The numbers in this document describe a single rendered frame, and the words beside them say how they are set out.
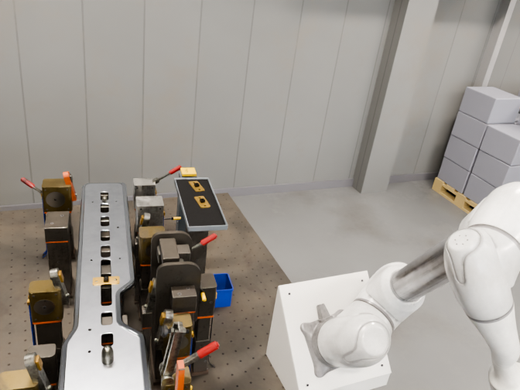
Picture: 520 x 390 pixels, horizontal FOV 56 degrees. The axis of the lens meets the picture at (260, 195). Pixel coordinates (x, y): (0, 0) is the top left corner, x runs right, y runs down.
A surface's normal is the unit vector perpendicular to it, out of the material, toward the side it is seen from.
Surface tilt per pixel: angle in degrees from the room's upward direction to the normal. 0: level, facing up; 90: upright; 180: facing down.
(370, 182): 90
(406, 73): 90
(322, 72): 90
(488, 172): 90
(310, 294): 45
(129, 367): 0
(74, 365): 0
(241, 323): 0
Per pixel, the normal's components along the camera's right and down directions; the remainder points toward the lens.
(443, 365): 0.12, -0.88
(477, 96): -0.91, 0.08
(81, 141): 0.39, 0.47
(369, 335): 0.30, -0.22
